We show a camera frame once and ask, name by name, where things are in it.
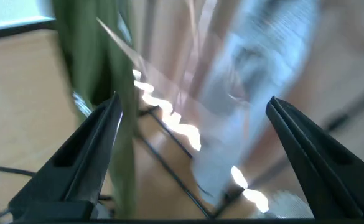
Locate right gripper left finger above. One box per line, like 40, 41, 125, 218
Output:
7, 92, 123, 220

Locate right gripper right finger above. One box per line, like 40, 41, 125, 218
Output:
264, 95, 364, 218

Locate pale grey shorts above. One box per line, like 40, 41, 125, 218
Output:
190, 0, 322, 205

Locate green garment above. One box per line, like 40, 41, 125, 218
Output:
51, 0, 139, 218

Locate pink clothes hanger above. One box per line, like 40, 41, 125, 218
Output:
95, 17, 147, 72

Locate white laundry basket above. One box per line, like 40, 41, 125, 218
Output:
254, 189, 314, 219

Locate black clothes rack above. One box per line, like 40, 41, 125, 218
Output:
136, 79, 364, 218

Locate beige curtain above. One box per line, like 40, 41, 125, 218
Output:
131, 0, 364, 194

